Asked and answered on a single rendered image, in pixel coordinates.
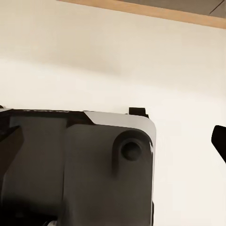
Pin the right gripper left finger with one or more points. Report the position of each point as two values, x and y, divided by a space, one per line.
11 141

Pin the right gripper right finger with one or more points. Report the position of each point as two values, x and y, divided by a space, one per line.
218 139

